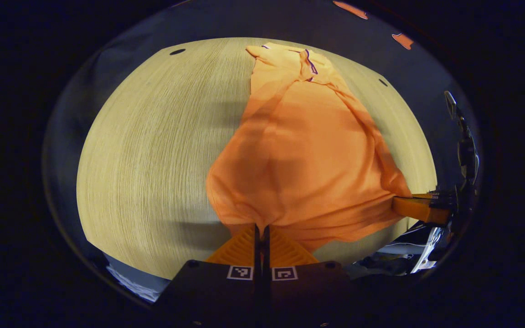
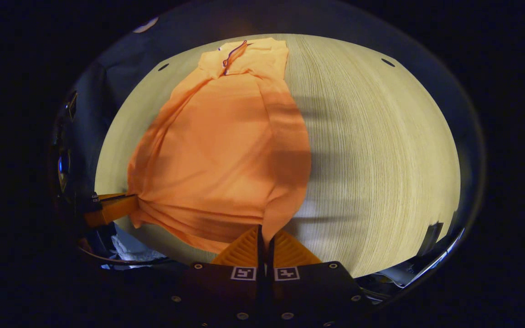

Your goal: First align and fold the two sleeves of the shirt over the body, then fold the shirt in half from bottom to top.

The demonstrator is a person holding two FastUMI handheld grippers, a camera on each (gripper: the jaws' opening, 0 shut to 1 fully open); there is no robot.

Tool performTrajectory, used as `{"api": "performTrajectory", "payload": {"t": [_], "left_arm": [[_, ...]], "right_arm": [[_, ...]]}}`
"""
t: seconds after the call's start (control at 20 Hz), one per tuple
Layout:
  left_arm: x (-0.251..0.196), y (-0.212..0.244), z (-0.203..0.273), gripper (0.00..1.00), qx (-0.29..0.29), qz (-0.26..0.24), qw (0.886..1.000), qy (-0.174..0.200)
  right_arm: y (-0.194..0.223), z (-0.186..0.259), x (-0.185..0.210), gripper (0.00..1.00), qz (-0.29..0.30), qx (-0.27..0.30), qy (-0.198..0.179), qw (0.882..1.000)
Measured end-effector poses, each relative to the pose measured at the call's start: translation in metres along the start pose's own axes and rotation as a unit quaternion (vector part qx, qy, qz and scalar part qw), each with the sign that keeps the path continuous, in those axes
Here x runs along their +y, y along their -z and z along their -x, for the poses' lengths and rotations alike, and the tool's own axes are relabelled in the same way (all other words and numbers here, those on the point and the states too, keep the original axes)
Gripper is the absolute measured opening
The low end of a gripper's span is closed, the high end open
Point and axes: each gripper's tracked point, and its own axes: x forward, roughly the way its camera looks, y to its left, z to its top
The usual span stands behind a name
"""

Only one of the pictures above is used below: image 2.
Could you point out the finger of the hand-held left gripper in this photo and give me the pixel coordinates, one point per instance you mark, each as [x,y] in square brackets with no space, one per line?
[114,208]

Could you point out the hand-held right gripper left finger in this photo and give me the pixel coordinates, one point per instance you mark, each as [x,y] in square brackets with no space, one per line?
[226,291]

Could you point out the white textured cloth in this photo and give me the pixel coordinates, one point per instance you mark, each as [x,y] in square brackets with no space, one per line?
[130,250]

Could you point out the silver metal frame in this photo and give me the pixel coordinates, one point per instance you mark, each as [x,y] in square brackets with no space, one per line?
[426,269]

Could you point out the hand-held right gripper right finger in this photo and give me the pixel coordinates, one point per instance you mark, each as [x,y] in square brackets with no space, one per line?
[308,291]

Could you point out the orange T-shirt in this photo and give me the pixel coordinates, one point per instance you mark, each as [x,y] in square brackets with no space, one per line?
[221,150]

